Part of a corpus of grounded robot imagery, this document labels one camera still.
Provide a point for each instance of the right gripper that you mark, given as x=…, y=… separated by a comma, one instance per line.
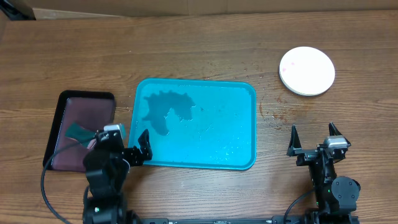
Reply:
x=306, y=156

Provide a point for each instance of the cardboard board at back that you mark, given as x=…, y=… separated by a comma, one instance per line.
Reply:
x=205, y=7

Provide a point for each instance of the pink and green sponge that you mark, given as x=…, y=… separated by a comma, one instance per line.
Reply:
x=82, y=135

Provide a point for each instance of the teal plastic tray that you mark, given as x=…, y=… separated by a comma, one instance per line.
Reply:
x=196, y=123

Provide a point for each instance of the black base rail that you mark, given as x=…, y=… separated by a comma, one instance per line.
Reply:
x=278, y=219

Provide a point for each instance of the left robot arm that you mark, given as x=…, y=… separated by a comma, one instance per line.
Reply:
x=106, y=168

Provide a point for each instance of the white plate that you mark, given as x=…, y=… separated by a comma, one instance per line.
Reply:
x=306, y=71

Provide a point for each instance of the black object top left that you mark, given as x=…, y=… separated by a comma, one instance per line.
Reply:
x=17, y=10

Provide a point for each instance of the black tray with maroon liquid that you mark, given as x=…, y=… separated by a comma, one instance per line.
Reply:
x=90, y=109

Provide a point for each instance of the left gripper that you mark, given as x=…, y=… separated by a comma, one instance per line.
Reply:
x=136, y=158

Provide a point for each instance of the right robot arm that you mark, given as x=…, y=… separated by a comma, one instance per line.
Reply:
x=335, y=196

